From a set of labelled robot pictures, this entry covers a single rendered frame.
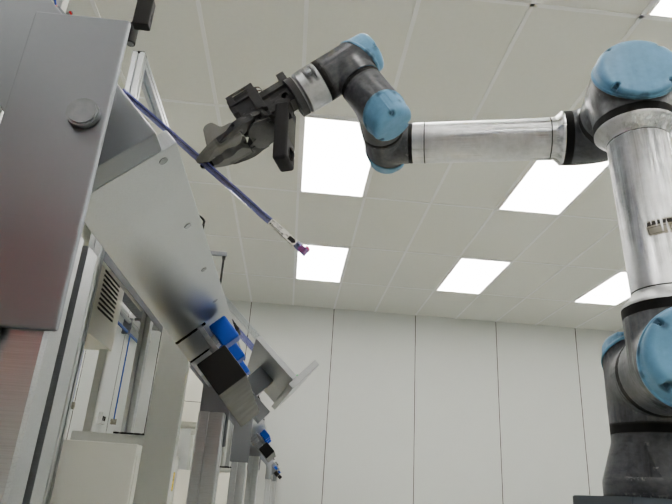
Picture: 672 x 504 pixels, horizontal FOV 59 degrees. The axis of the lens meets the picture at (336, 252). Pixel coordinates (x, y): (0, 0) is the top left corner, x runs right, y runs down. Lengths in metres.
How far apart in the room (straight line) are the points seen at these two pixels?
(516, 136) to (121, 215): 0.81
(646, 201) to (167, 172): 0.68
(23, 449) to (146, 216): 0.20
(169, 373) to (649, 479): 0.83
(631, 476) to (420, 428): 7.72
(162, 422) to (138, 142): 0.90
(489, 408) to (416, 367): 1.15
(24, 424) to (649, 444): 0.82
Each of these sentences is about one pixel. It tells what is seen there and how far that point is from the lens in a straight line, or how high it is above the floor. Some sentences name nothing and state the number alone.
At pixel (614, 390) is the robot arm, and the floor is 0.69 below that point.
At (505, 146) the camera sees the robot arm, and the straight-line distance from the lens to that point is 1.11.
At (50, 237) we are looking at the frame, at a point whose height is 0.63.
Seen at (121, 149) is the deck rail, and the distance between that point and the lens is 0.37.
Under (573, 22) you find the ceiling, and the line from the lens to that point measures 3.76.
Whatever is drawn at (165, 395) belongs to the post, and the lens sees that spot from 1.23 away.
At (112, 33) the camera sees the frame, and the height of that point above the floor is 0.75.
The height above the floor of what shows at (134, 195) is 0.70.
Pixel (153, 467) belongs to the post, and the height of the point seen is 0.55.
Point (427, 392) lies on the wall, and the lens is 8.71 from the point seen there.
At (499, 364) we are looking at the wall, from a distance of 9.07.
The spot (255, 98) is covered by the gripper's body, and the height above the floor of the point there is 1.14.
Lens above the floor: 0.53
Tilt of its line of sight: 22 degrees up
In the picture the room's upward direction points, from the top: 4 degrees clockwise
